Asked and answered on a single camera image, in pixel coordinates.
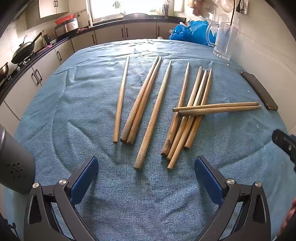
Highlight frying pan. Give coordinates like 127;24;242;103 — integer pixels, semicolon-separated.
122;13;149;20

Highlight clear glass pitcher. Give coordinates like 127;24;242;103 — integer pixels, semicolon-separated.
206;21;238;61

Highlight black kitchen countertop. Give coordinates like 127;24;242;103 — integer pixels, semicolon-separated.
0;16;186;102

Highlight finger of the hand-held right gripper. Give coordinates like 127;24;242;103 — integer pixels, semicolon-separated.
272;129;296;172

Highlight steel rice cooker red lid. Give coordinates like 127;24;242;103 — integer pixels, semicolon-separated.
54;14;79;36

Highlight blue plastic bag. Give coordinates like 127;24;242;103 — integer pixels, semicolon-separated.
168;20;216;45

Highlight wall outlet with black cable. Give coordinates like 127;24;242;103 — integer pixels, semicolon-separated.
230;0;250;26

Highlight bunch of wooden chopsticks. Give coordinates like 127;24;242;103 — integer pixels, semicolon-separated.
113;55;262;171

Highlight black wok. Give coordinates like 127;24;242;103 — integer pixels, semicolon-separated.
11;30;44;65

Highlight kitchen window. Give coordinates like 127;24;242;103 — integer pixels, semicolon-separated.
87;0;167;20

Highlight black smartphone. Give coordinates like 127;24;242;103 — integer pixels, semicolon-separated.
240;71;278;110

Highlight blue towel tablecloth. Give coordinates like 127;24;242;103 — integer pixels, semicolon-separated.
2;38;296;241

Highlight perforated grey utensil holder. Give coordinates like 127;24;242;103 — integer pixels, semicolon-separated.
0;124;36;195

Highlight person's right hand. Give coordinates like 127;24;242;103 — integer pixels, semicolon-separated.
279;198;296;241

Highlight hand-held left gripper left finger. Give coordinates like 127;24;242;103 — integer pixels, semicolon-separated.
24;156;100;241

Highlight dark cooking pot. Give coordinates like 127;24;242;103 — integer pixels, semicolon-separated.
0;62;10;80

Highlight grey kitchen base cabinets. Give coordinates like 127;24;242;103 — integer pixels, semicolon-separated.
0;22;185;130

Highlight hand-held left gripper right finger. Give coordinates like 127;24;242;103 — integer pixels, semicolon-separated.
194;156;271;241

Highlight grey wall cabinet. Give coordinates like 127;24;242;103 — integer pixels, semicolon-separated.
38;0;70;18

